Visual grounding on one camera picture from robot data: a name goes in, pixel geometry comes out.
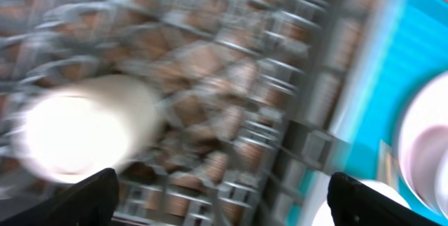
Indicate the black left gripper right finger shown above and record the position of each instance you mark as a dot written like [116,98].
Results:
[355,204]

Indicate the grey plastic dish rack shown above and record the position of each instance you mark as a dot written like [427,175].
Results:
[247,91]

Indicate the grey bowl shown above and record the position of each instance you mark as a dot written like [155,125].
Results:
[427,153]

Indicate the teal plastic tray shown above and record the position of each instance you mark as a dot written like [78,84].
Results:
[409,49]

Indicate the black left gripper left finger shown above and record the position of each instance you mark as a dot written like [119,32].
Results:
[91,202]

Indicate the pink plate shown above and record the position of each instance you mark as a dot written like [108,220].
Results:
[427,109]

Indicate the pink bowl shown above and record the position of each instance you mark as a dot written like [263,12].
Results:
[323,215]

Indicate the cream paper cup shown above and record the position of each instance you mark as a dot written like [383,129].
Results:
[71,132]

